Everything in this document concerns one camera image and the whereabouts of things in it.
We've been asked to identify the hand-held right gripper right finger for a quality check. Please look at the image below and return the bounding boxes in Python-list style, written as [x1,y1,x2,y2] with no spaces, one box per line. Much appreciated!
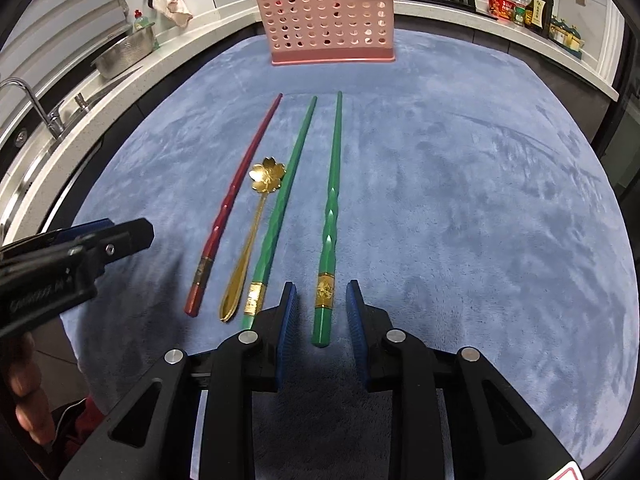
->
[345,280,583,480]

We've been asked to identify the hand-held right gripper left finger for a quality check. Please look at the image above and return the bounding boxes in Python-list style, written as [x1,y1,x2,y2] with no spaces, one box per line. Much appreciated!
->
[57,281,299,480]

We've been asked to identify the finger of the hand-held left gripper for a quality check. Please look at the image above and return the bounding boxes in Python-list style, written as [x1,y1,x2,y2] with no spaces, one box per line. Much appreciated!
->
[46,217,114,244]
[80,217,156,275]

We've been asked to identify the green chopstick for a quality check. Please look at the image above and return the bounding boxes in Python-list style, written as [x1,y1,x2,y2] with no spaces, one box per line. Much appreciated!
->
[241,95,319,331]
[311,91,345,349]

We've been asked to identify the gold flower spoon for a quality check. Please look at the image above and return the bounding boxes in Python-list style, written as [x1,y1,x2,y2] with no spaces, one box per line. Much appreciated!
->
[219,156,287,323]

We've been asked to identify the dark red chopstick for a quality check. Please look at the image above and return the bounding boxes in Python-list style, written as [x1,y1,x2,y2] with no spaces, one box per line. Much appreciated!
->
[184,92,284,318]

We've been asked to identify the pink perforated utensil holder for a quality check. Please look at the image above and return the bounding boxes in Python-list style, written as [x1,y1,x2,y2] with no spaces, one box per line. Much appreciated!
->
[251,0,397,66]

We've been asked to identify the person's left hand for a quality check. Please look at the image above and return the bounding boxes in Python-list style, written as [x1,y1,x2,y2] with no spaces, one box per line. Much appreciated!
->
[0,332,56,448]

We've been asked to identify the steel kitchen sink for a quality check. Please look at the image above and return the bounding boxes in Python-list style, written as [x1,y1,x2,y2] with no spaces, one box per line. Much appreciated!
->
[0,75,108,211]

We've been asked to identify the chrome faucet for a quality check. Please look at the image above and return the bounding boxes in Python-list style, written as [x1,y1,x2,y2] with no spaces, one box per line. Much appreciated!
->
[0,77,66,138]

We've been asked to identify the red clothing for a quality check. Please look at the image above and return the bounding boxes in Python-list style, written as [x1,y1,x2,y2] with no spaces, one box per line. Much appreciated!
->
[47,395,108,461]

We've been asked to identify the blue plush blanket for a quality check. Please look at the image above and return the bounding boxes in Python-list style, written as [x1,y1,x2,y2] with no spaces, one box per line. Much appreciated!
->
[60,27,626,471]

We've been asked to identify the steel bowl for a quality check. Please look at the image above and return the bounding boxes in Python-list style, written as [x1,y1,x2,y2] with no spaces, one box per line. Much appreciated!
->
[91,25,156,80]

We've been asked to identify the white window blinds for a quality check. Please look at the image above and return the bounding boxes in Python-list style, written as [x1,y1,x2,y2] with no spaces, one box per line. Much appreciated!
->
[0,0,136,91]

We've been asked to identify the green condiment jar set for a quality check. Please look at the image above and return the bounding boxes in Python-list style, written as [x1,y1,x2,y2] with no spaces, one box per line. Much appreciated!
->
[549,17,586,58]

